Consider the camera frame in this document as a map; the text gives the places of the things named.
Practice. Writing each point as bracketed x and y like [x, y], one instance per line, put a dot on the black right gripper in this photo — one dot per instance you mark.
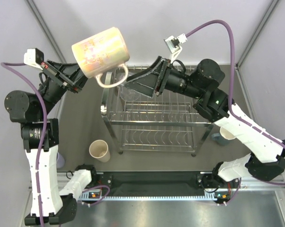
[146, 85]

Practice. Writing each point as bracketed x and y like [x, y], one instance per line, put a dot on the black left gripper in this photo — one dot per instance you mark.
[73, 77]

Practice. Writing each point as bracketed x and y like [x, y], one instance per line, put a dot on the clear plastic cup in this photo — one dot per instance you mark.
[127, 94]

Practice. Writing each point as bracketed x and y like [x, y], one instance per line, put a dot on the beige tumbler cup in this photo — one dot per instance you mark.
[100, 151]

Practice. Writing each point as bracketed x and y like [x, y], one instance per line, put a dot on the lavender cup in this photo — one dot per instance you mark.
[60, 161]

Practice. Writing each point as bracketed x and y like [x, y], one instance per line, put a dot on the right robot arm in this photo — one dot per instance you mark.
[266, 159]

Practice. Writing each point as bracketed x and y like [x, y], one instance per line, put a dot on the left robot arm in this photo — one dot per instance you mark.
[40, 137]

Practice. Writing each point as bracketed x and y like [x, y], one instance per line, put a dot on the steel two-tier dish rack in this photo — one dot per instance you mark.
[165, 123]

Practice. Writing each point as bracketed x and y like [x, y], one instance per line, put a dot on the blue-grey mug white inside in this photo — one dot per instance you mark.
[223, 137]

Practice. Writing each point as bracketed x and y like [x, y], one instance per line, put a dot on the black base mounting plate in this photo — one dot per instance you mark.
[151, 183]

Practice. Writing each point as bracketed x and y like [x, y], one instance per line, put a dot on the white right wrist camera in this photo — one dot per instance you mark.
[174, 45]

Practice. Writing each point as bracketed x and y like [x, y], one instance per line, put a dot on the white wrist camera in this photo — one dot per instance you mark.
[174, 45]
[34, 57]

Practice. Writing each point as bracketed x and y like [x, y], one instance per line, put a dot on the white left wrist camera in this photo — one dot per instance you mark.
[34, 57]

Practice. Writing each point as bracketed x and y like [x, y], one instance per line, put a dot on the grey slotted cable duct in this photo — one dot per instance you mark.
[95, 195]

